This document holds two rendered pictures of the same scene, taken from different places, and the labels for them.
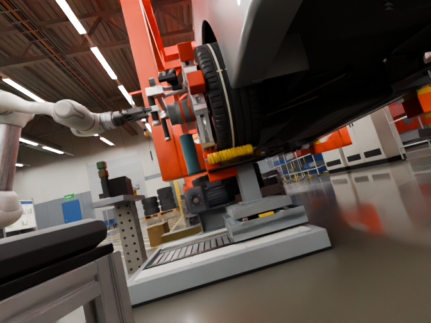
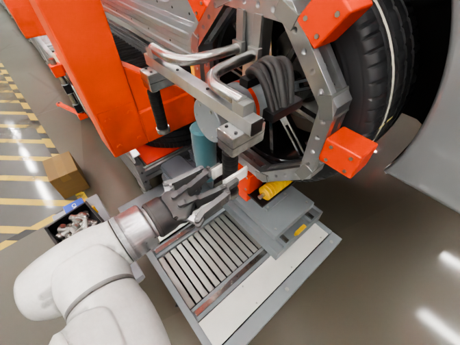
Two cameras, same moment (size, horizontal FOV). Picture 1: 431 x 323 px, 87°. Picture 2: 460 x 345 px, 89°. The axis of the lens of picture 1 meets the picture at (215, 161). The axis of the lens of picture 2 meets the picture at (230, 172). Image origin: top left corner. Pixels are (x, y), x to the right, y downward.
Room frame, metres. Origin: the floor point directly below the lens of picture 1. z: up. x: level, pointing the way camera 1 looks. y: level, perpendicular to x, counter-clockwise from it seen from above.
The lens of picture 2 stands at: (0.84, 0.46, 1.23)
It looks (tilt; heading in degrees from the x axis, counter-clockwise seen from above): 48 degrees down; 324
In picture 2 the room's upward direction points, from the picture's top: straight up
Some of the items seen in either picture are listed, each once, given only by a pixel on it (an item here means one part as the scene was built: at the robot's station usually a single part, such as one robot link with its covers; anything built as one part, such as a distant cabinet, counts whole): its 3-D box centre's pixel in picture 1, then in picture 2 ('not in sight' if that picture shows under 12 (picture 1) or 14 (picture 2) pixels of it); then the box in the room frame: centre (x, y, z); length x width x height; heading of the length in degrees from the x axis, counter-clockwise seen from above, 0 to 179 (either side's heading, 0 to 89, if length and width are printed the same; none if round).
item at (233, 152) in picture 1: (229, 154); (285, 178); (1.21, -0.09, 0.51); 0.29 x 0.06 x 0.06; 94
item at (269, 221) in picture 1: (257, 218); (265, 204); (1.33, -0.15, 0.13); 0.50 x 0.36 x 0.10; 4
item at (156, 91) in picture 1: (154, 91); (241, 133); (1.14, 0.21, 0.93); 0.09 x 0.05 x 0.05; 94
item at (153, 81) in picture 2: (166, 114); (159, 75); (1.48, 0.24, 0.93); 0.09 x 0.05 x 0.05; 94
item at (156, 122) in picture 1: (153, 111); (230, 172); (1.14, 0.24, 0.83); 0.04 x 0.04 x 0.16
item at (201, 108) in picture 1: (197, 108); (252, 99); (1.32, 0.02, 0.85); 0.54 x 0.07 x 0.54; 4
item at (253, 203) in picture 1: (248, 185); (269, 182); (1.33, -0.15, 0.32); 0.40 x 0.30 x 0.28; 4
